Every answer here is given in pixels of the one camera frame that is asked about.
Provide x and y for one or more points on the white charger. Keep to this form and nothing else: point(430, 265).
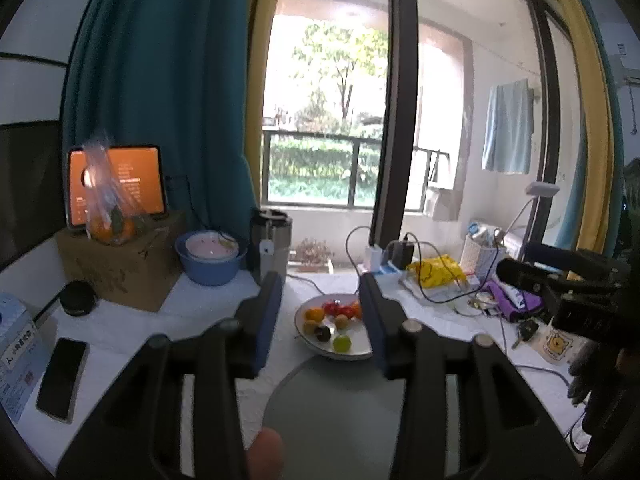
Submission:
point(372, 256)

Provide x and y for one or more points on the green round fruit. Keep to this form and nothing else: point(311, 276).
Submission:
point(342, 343)

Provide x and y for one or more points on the black smartphone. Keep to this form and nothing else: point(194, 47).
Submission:
point(62, 377)

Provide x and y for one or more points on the balcony railing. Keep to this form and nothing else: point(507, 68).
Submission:
point(320, 134)

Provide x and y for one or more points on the small red tomato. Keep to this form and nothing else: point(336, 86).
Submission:
point(344, 310)

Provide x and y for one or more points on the round grey mat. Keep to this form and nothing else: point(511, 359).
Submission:
point(340, 410)

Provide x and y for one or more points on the white hanging tag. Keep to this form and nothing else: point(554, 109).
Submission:
point(266, 250)

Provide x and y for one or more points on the tablet with orange screen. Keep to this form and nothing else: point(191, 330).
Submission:
point(140, 180)

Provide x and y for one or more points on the blue white tissue box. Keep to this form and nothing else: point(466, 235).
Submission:
point(17, 355)

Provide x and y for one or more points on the person's right hand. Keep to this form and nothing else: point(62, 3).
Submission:
point(582, 375)

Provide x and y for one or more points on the steel thermos flask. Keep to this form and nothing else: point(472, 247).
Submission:
point(277, 230)

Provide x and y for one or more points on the person's left hand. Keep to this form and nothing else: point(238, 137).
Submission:
point(265, 455)

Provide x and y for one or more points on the white plate with dark rim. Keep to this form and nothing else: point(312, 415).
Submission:
point(357, 345)

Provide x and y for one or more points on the teal curtain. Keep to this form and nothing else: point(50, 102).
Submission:
point(175, 60)
point(570, 220)

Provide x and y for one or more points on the blue plastic bowl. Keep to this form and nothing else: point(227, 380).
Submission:
point(210, 270)

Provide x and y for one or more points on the large orange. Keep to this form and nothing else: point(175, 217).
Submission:
point(355, 310)

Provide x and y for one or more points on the white teal carton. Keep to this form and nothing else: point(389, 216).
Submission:
point(477, 234)

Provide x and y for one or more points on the brown potted plant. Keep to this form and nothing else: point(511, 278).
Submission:
point(312, 250)

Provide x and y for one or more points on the dark panel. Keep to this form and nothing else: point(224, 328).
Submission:
point(30, 195)

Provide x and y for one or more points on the small orange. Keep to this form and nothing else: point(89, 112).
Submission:
point(313, 314)

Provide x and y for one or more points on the brown kiwi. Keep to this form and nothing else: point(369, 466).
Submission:
point(341, 321)
point(308, 327)

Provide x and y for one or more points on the yellow plastic bag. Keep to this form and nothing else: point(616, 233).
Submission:
point(435, 267)

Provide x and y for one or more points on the white air conditioner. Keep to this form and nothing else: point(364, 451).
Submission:
point(631, 72)

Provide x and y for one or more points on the dark window pillar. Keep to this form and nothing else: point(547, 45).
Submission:
point(400, 110)

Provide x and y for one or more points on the white patterned bowl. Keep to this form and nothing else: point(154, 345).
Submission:
point(210, 247)

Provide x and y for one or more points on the purple cloth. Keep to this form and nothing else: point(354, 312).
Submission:
point(505, 310)

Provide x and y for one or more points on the dark door frame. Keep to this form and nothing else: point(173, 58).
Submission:
point(547, 110)

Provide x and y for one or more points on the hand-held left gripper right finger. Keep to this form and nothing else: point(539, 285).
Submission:
point(372, 320)

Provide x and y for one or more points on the cream cup with bear print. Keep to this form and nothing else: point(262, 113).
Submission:
point(557, 345)

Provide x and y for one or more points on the white desk lamp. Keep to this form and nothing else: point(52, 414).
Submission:
point(542, 189)

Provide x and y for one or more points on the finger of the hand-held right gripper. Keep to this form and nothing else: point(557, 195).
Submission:
point(550, 252)
point(520, 272)

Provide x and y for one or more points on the black charger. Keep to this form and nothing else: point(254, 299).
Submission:
point(400, 255)

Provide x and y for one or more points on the yellow curtain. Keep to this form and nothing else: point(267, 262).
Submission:
point(257, 85)
point(595, 110)

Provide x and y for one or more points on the hanging light blue towel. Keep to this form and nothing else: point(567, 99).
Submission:
point(507, 130)

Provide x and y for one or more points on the large red tomato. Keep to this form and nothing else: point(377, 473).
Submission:
point(330, 307)

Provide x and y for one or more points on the cardboard box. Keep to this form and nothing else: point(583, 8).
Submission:
point(125, 275)

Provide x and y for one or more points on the clear bag of oranges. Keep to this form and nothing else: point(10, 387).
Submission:
point(107, 227)

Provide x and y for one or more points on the white tube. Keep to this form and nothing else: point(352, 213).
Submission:
point(512, 294)

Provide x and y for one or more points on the black round speaker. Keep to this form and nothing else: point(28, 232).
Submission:
point(77, 299)

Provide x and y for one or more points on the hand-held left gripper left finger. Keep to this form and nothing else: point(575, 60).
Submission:
point(267, 320)

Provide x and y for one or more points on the black key fob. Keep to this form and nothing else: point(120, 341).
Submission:
point(527, 330)

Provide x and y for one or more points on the dark purple plum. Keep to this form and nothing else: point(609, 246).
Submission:
point(324, 333)

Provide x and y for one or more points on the white woven basket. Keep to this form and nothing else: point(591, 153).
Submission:
point(477, 260)

